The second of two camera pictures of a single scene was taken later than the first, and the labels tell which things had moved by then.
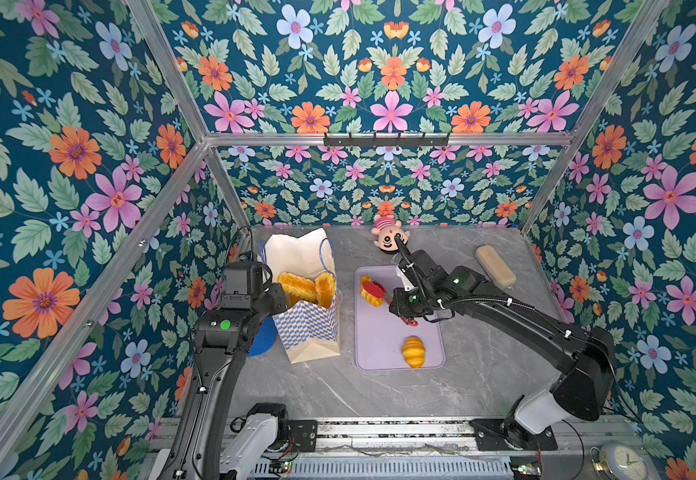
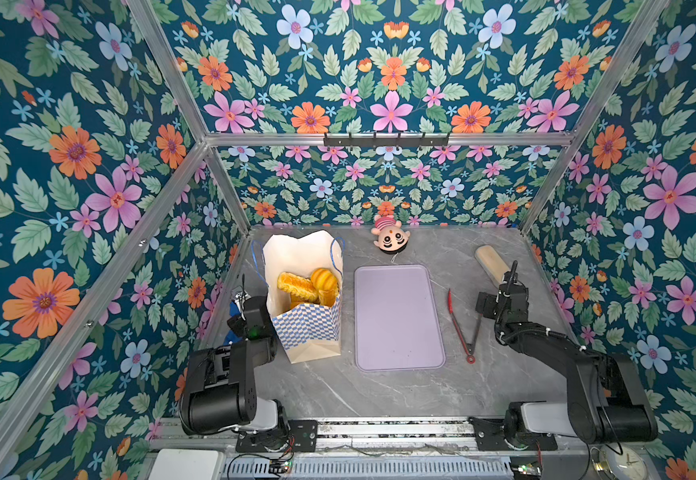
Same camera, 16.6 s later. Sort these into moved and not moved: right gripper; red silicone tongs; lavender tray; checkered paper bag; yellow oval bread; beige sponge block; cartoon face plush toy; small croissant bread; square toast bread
Moved: right gripper; small croissant bread; red silicone tongs
Not moved: checkered paper bag; cartoon face plush toy; yellow oval bread; lavender tray; square toast bread; beige sponge block
